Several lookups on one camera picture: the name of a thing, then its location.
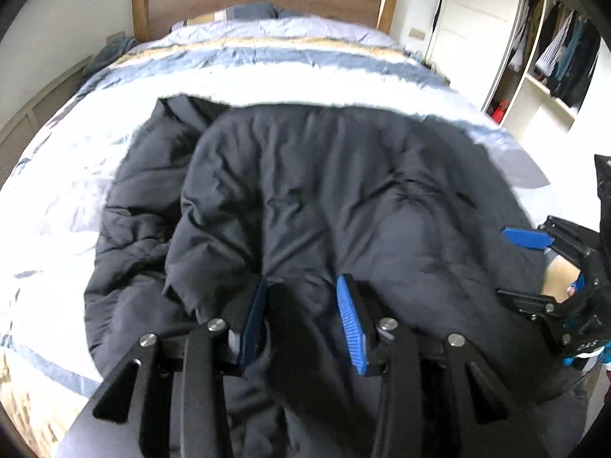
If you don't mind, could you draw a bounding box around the black puffer coat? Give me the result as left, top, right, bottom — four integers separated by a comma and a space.
83, 95, 588, 458

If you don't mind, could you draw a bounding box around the bed with striped duvet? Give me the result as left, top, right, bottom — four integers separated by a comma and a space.
0, 16, 552, 440

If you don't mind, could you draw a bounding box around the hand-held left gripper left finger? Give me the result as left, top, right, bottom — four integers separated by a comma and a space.
91, 274, 268, 458

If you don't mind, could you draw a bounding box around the row of hanging clothes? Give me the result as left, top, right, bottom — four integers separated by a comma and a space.
508, 0, 600, 108

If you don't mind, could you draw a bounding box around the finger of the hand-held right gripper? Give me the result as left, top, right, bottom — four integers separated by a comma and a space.
501, 216, 597, 261
496, 287, 569, 320

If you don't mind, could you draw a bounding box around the wooden wall panel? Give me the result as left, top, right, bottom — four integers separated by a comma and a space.
0, 55, 94, 187

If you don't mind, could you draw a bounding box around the blue-grey cloth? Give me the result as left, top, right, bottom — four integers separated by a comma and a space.
86, 35, 139, 77

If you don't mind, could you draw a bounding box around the white wardrobe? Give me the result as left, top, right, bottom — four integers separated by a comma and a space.
425, 0, 607, 139

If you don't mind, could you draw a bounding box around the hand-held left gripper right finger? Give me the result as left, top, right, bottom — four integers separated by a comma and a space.
336, 274, 521, 458

